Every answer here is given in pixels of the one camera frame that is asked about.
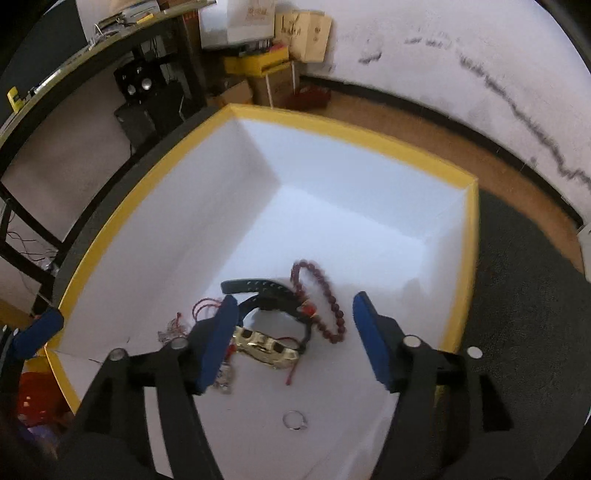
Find gold watch black strap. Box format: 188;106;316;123
221;277;311;370

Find brown paper bag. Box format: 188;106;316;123
274;10;333;63

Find red plastic basket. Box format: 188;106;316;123
18;369;70;425

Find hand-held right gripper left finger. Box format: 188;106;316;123
55;294;240;480

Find black desk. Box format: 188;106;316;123
0;0;218;315

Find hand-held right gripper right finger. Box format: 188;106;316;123
353;292;522;480

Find red cloth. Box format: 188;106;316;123
291;85;331;112

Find red cord pendant necklace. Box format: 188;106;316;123
173;298;305;395

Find red bead bracelet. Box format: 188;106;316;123
290;259;347;344

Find flat yellow box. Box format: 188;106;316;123
224;46;291;77

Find white gift box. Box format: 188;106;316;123
198;0;278;49

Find brown cardboard box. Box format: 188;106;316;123
249;65;301;109

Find yellow cardboard box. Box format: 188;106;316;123
44;104;481;480

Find black speakers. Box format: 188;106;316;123
113;60;169;104

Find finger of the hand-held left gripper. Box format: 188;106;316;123
0;307;64;407

